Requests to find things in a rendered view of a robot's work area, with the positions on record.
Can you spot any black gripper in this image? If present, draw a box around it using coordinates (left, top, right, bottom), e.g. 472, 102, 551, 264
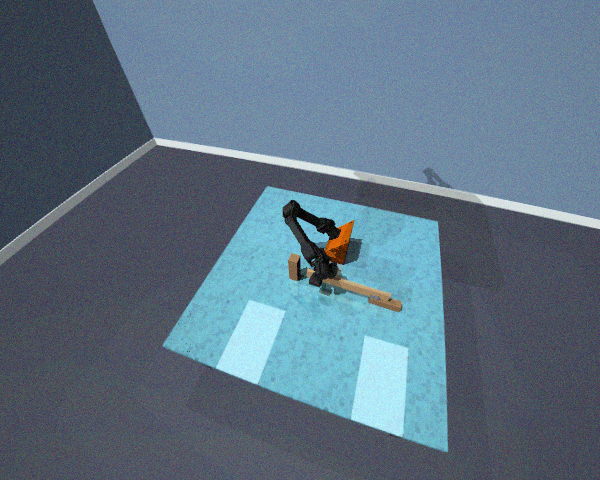
309, 255, 330, 287

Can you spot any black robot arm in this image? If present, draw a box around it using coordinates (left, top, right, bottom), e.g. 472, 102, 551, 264
282, 200, 341, 280

